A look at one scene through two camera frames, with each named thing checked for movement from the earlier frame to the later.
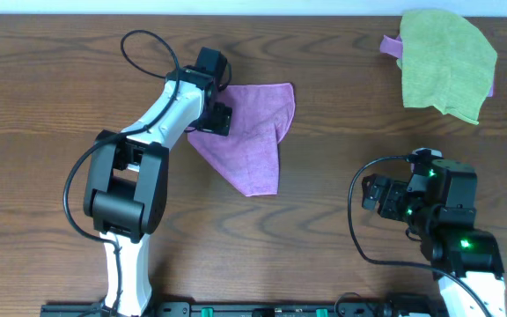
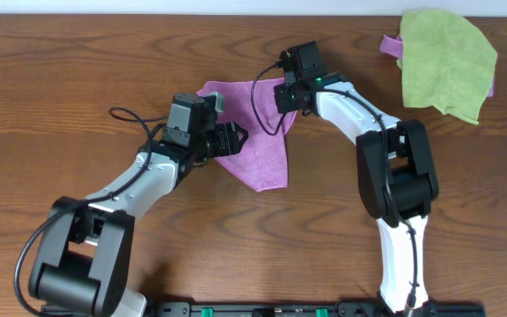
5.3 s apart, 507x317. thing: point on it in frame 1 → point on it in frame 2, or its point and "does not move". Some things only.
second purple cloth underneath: (393, 46) does not move
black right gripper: (391, 189) → (285, 103)
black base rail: (261, 310) does not move
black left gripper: (223, 121) → (226, 136)
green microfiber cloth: (447, 62) does not move
